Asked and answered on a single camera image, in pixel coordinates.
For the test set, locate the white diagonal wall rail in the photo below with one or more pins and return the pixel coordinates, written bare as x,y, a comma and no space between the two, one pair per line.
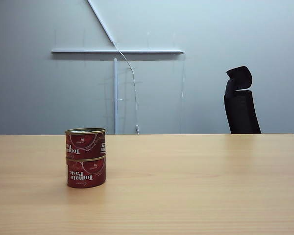
100,20

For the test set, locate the red tomato paste can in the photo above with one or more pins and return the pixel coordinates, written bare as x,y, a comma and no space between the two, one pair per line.
85,173
85,144

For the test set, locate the black office chair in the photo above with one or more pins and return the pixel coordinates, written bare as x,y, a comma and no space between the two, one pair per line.
242,107

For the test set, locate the white vertical wall rail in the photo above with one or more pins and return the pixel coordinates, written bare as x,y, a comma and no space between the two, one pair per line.
115,98

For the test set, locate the white horizontal wall rail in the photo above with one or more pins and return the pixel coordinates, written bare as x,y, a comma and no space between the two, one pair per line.
117,51

